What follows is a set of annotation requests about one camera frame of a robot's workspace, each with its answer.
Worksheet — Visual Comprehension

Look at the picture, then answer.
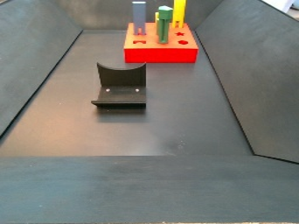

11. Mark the red wooden shape-sorter board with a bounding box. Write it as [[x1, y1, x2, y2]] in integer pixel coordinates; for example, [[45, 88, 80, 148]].
[[124, 23, 199, 63]]

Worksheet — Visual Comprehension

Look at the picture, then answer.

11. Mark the black curved plastic holder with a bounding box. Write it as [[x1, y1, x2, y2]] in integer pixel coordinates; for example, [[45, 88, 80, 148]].
[[91, 64, 146, 107]]

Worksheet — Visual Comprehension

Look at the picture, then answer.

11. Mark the green upright block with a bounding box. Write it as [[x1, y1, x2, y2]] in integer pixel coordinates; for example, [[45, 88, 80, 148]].
[[158, 5, 174, 44]]

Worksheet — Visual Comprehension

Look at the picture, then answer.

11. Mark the blue-grey upright block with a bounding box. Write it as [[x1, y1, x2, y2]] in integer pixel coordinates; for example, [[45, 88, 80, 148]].
[[132, 1, 146, 35]]

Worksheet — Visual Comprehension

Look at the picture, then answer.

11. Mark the yellow upright block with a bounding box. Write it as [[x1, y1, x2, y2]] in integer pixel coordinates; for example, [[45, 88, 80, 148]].
[[172, 0, 187, 28]]

